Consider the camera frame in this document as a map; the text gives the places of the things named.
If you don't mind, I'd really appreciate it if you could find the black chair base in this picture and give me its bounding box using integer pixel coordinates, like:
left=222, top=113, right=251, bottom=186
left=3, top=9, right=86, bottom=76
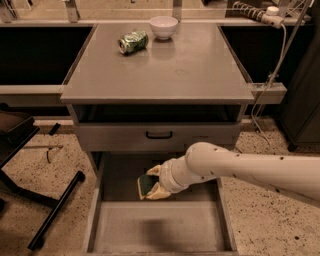
left=0, top=103, right=86, bottom=252

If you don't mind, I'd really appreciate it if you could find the closed top drawer, black handle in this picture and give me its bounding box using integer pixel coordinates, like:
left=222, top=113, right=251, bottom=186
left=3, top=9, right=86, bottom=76
left=75, top=123, right=240, bottom=152

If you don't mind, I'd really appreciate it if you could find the grey side shelf bracket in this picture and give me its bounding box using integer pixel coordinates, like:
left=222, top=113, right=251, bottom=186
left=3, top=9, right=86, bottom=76
left=248, top=83, right=287, bottom=105

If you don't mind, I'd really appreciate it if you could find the white ceramic bowl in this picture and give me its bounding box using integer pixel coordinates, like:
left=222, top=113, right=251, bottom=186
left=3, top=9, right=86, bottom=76
left=149, top=16, right=178, bottom=40

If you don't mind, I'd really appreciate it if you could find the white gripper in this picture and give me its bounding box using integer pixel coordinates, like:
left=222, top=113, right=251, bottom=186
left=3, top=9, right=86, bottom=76
left=146, top=159, right=188, bottom=200

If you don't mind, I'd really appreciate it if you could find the white cable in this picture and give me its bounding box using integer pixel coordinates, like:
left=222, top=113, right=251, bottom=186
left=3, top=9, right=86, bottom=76
left=249, top=23, right=288, bottom=146

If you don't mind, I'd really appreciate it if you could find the grey drawer cabinet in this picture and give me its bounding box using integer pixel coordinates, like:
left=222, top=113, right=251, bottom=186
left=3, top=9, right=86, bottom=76
left=59, top=21, right=255, bottom=256

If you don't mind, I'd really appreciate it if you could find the white power strip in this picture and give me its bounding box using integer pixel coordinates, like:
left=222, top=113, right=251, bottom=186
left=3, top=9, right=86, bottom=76
left=232, top=1, right=284, bottom=29

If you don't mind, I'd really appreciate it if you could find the green and yellow sponge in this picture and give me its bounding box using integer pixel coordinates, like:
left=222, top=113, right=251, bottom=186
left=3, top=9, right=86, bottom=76
left=137, top=174, right=159, bottom=200

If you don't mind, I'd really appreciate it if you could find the crushed green soda can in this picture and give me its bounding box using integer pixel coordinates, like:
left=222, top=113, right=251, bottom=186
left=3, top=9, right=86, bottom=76
left=118, top=31, right=149, bottom=55

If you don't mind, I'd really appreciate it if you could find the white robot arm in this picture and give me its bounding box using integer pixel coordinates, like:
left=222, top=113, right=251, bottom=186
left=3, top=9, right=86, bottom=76
left=139, top=142, right=320, bottom=207

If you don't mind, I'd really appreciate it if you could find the open grey middle drawer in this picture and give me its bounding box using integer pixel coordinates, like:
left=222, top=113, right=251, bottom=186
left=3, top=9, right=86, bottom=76
left=82, top=152, right=239, bottom=256

